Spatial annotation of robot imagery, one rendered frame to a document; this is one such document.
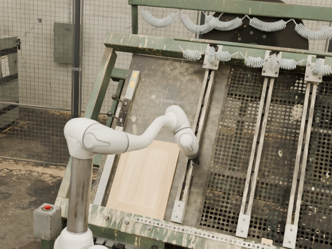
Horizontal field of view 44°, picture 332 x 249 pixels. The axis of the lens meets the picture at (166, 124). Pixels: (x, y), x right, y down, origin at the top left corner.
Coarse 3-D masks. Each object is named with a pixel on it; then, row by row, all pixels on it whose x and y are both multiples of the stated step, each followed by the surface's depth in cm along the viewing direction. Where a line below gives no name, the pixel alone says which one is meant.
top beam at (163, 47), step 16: (112, 32) 294; (128, 48) 291; (144, 48) 285; (160, 48) 282; (176, 48) 279; (192, 48) 277; (224, 48) 272; (240, 48) 270; (240, 64) 274; (304, 64) 257
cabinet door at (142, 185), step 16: (160, 144) 265; (176, 144) 263; (128, 160) 266; (144, 160) 264; (160, 160) 262; (176, 160) 259; (128, 176) 262; (144, 176) 260; (160, 176) 258; (112, 192) 260; (128, 192) 258; (144, 192) 256; (160, 192) 254; (128, 208) 254; (144, 208) 252; (160, 208) 250
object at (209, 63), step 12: (204, 60) 271; (216, 60) 269; (204, 84) 268; (204, 96) 269; (204, 108) 262; (204, 120) 262; (192, 168) 250; (180, 180) 249; (180, 192) 246; (180, 204) 243; (180, 216) 241
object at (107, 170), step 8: (136, 80) 283; (128, 88) 282; (128, 96) 280; (128, 112) 278; (120, 128) 272; (112, 160) 265; (104, 168) 264; (112, 168) 266; (104, 176) 262; (104, 184) 261; (96, 192) 260; (104, 192) 259; (96, 200) 258
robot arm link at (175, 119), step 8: (168, 112) 222; (176, 112) 221; (184, 112) 226; (160, 120) 211; (168, 120) 216; (176, 120) 218; (184, 120) 221; (152, 128) 203; (160, 128) 208; (168, 128) 220; (176, 128) 219; (128, 136) 184; (136, 136) 190; (144, 136) 195; (152, 136) 199; (128, 144) 183; (136, 144) 187; (144, 144) 192
